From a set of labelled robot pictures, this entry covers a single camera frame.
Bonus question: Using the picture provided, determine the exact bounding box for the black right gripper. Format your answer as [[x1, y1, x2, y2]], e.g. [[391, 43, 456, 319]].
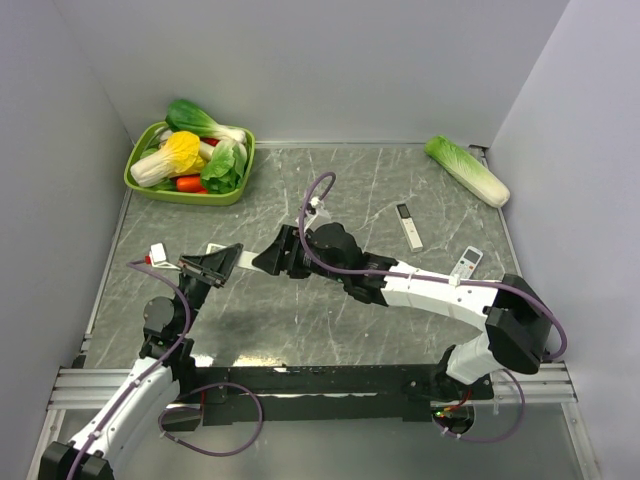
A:
[[252, 224, 348, 284]]

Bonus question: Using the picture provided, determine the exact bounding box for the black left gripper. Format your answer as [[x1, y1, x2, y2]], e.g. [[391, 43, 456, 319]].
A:
[[174, 243, 243, 333]]

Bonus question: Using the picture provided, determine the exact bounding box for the long white remote control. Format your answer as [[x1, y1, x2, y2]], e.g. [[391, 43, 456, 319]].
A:
[[206, 243, 259, 271]]

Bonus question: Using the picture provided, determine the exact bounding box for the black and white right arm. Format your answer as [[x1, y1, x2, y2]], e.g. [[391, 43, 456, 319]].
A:
[[252, 223, 551, 399]]

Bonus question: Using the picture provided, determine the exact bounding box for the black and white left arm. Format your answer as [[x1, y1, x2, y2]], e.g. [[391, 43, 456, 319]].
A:
[[37, 243, 244, 479]]

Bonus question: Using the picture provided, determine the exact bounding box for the slim white remote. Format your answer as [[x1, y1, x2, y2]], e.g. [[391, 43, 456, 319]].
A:
[[396, 203, 423, 253]]

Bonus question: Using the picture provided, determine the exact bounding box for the small white display remote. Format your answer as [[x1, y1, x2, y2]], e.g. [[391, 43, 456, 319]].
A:
[[450, 246, 483, 280]]

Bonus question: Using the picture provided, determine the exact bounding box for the orange toy carrot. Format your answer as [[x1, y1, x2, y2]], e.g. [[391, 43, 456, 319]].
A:
[[176, 175, 204, 193]]

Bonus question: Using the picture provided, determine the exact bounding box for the green leafy toy lettuce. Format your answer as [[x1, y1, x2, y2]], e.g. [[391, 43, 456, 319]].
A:
[[200, 139, 248, 194]]

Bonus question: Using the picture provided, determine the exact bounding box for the yellow toy napa cabbage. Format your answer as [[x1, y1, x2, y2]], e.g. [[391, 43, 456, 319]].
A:
[[130, 131, 208, 188]]

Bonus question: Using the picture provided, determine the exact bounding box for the red toy pepper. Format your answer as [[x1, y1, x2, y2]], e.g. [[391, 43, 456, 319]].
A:
[[201, 138, 219, 147]]

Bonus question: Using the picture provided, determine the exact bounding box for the green plastic basket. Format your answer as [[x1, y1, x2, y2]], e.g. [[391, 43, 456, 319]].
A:
[[124, 121, 255, 206]]

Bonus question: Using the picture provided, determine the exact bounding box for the toy bok choy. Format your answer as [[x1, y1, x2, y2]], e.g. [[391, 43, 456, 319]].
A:
[[165, 99, 246, 143]]

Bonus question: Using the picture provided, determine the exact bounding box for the green white napa cabbage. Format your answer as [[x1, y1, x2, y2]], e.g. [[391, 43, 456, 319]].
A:
[[424, 136, 510, 208]]

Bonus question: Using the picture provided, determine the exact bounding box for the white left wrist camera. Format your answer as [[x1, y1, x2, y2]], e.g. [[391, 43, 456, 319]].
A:
[[144, 243, 180, 271]]

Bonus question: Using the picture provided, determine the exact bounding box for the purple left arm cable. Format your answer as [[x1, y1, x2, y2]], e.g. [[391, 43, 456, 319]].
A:
[[64, 259, 264, 480]]

